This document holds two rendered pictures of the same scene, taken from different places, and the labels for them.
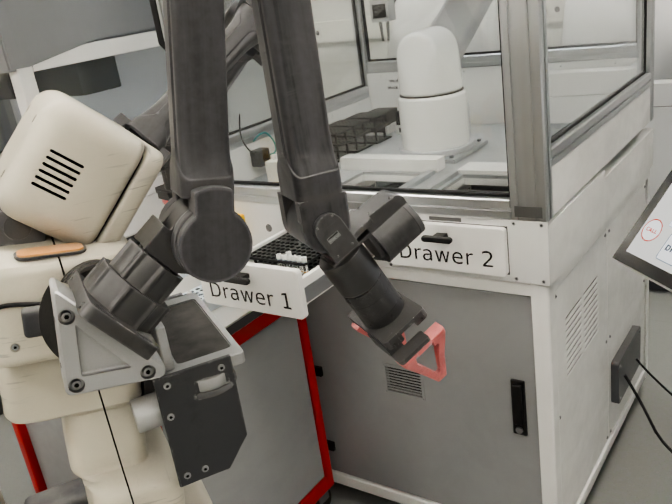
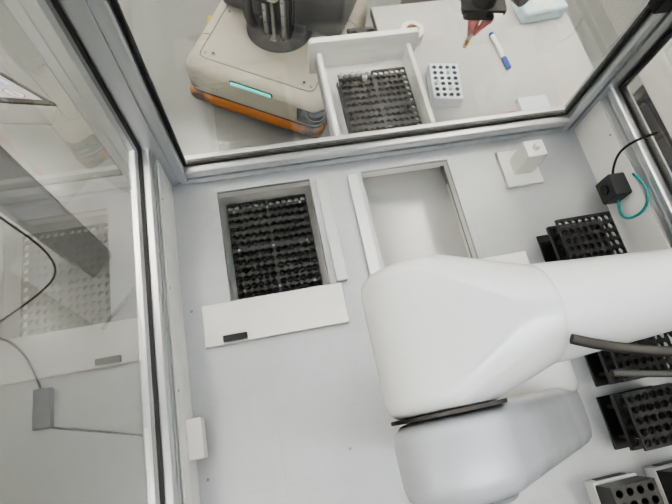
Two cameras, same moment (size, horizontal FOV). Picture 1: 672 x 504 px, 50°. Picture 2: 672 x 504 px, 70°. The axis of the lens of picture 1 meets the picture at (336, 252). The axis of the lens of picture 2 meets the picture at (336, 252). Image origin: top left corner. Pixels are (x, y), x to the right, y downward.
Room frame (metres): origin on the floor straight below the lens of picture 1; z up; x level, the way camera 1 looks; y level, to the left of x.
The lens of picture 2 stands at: (2.01, -0.61, 1.87)
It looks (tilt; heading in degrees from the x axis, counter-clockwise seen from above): 69 degrees down; 123
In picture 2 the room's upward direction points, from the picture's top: 10 degrees clockwise
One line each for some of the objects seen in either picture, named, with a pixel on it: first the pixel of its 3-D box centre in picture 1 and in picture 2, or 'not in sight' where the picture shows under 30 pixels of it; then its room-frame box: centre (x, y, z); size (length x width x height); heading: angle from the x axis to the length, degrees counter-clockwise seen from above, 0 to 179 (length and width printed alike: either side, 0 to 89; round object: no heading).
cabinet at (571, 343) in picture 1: (450, 323); not in sight; (2.08, -0.33, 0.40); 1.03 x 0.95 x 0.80; 53
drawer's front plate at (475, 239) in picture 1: (445, 246); not in sight; (1.54, -0.25, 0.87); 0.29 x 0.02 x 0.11; 53
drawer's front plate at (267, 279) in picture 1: (250, 286); not in sight; (1.47, 0.20, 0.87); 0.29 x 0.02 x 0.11; 53
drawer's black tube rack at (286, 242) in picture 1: (304, 255); not in sight; (1.63, 0.08, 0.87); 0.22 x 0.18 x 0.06; 143
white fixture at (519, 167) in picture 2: not in sight; (528, 156); (1.99, 0.13, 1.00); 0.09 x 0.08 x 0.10; 143
